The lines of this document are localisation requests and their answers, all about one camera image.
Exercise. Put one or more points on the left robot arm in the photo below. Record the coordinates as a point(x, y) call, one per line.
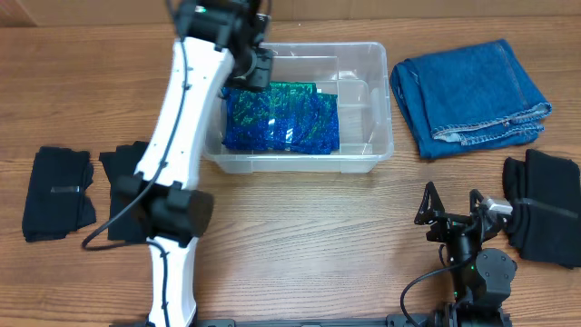
point(217, 44)

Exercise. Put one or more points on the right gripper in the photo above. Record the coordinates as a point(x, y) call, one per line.
point(426, 215)

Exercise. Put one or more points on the clear plastic storage bin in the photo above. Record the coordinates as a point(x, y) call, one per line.
point(356, 72)

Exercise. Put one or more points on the folded blue denim jeans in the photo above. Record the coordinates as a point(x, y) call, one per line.
point(472, 98)

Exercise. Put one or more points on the black cloth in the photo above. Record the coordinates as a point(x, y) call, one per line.
point(123, 162)
point(56, 203)
point(544, 192)

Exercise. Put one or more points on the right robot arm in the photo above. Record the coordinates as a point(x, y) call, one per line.
point(481, 277)

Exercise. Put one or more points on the blue green sequin cloth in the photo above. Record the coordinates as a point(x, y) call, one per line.
point(293, 117)

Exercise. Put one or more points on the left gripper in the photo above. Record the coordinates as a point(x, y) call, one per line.
point(262, 78)

